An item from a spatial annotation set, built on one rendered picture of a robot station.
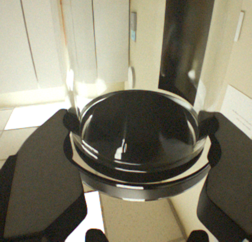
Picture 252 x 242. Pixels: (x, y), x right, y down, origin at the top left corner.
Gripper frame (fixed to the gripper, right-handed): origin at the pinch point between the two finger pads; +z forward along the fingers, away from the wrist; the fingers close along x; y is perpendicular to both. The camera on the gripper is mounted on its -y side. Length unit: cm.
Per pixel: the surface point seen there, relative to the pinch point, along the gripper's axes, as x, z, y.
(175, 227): 39, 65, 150
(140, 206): 10, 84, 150
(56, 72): -102, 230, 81
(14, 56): -149, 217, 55
